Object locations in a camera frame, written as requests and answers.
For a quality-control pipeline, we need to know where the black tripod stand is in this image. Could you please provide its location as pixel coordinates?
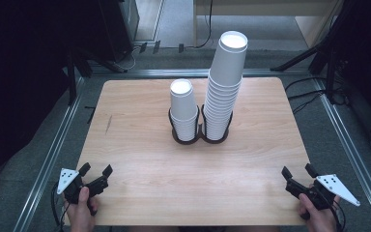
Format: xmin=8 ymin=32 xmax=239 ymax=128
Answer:
xmin=270 ymin=0 xmax=351 ymax=104

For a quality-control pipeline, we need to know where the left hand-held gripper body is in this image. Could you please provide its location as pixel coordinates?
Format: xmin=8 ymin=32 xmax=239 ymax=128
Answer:
xmin=56 ymin=168 xmax=109 ymax=205

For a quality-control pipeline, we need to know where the light wooden desk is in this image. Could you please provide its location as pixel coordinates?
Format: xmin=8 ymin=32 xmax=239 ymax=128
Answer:
xmin=192 ymin=0 xmax=346 ymax=48

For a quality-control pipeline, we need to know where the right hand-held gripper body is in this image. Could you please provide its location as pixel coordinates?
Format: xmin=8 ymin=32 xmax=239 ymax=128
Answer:
xmin=285 ymin=174 xmax=361 ymax=211

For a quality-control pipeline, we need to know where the black hanging cable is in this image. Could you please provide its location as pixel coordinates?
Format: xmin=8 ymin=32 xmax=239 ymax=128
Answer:
xmin=194 ymin=0 xmax=214 ymax=49

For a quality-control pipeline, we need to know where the black floor cable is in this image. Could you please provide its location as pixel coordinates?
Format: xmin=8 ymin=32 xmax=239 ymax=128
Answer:
xmin=284 ymin=76 xmax=318 ymax=93
xmin=288 ymin=90 xmax=325 ymax=101
xmin=292 ymin=93 xmax=324 ymax=114

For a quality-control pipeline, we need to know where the hand-held gripper cable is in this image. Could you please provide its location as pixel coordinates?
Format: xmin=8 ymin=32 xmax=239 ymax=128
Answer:
xmin=329 ymin=199 xmax=348 ymax=232
xmin=50 ymin=182 xmax=70 ymax=232

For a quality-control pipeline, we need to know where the person's left hand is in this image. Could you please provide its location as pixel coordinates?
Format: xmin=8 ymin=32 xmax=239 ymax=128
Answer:
xmin=63 ymin=187 xmax=100 ymax=232

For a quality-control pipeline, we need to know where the tall stack of white cups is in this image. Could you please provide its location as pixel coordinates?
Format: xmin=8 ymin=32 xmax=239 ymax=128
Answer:
xmin=202 ymin=30 xmax=249 ymax=141

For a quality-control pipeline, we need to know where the right hand-held gripper cable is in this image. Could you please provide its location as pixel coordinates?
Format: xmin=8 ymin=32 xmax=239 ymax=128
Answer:
xmin=329 ymin=199 xmax=348 ymax=232

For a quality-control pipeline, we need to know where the aluminium frame rail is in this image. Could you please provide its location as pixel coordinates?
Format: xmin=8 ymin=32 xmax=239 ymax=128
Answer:
xmin=90 ymin=68 xmax=310 ymax=78
xmin=315 ymin=78 xmax=371 ymax=232
xmin=13 ymin=76 xmax=85 ymax=232

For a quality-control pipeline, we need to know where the black metal stand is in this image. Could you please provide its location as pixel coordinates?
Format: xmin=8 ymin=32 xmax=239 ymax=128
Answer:
xmin=66 ymin=46 xmax=127 ymax=105

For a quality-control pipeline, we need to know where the person's right hand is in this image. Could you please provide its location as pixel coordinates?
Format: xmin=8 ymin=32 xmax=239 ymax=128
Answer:
xmin=298 ymin=192 xmax=341 ymax=232

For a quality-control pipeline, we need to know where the black cabinet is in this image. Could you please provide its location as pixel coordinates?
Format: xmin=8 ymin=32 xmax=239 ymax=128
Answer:
xmin=98 ymin=0 xmax=140 ymax=62

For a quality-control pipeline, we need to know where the black double cup holder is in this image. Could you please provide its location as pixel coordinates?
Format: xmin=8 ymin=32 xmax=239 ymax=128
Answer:
xmin=167 ymin=104 xmax=234 ymax=145

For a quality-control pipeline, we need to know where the dark curtain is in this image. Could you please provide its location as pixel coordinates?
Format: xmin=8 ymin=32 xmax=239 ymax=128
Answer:
xmin=0 ymin=0 xmax=78 ymax=211

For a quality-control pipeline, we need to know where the short stack of white cups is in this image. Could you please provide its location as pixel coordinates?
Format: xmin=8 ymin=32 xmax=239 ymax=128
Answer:
xmin=169 ymin=78 xmax=199 ymax=142

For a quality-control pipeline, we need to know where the left hand-held gripper cable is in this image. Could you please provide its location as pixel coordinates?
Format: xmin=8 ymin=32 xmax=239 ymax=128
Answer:
xmin=50 ymin=182 xmax=70 ymax=232

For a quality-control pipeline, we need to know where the white floor cable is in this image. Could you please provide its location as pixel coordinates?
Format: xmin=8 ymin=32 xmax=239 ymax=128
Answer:
xmin=117 ymin=44 xmax=137 ymax=73

